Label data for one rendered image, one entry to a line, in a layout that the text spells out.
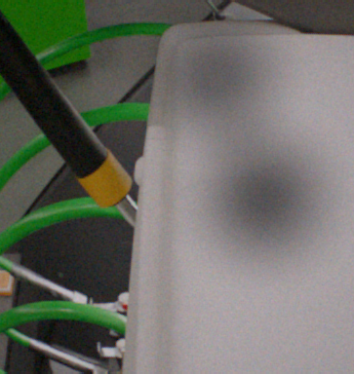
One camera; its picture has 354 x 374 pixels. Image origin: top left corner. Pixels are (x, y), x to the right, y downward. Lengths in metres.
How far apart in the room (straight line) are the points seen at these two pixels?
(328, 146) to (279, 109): 0.02
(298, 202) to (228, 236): 0.02
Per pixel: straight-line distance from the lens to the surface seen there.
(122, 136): 1.06
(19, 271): 0.81
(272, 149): 0.18
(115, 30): 0.65
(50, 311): 0.51
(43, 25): 4.07
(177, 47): 0.26
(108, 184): 0.34
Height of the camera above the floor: 1.64
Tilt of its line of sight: 33 degrees down
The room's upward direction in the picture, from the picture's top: 8 degrees counter-clockwise
